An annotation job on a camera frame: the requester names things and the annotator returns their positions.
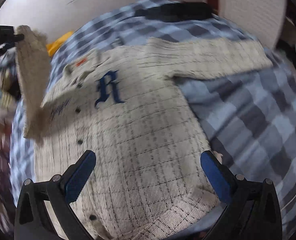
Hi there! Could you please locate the cream plaid knit shirt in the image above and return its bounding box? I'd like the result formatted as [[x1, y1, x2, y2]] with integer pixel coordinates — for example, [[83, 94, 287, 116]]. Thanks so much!
[[16, 25, 272, 239]]

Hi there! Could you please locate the pile of clothes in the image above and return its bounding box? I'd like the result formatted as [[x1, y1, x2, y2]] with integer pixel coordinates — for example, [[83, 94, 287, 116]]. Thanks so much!
[[0, 48, 21, 124]]

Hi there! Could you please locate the yellow paper envelope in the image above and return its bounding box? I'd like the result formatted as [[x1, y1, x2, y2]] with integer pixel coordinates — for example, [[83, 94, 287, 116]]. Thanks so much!
[[46, 31, 74, 57]]

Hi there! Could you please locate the blue checkered bed cover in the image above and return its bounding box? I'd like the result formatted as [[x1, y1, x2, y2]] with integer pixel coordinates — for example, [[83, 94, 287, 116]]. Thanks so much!
[[9, 0, 296, 240]]

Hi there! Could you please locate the black garment on bed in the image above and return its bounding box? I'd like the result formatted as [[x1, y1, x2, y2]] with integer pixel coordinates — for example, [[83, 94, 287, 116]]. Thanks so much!
[[134, 2, 213, 22]]

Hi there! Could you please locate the white louvered wardrobe door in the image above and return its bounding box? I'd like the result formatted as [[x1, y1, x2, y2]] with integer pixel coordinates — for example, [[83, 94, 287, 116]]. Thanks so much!
[[219, 0, 287, 49]]

